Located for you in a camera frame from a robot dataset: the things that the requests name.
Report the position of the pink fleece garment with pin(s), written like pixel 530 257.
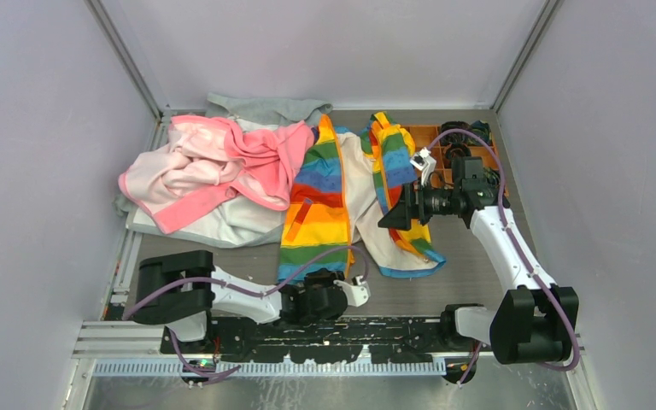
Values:
pixel 210 160

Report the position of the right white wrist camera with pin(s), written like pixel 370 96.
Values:
pixel 425 164

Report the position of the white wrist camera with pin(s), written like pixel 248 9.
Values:
pixel 357 290
pixel 425 164

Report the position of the rainbow striped zip jacket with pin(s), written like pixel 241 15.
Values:
pixel 346 184

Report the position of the grey white garment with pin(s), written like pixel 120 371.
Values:
pixel 238 222

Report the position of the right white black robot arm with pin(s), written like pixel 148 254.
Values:
pixel 535 322

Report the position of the orange compartment tray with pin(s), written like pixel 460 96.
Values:
pixel 442 176

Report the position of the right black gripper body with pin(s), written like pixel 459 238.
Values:
pixel 439 201

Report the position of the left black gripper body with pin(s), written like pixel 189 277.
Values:
pixel 313 283

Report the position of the dark rolled tie back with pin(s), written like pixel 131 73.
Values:
pixel 450 133

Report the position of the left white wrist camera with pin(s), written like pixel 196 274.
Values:
pixel 357 290

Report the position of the silver slotted aluminium rail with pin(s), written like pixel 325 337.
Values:
pixel 360 368

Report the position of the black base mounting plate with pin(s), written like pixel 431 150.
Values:
pixel 387 339

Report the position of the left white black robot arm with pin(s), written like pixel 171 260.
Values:
pixel 180 291

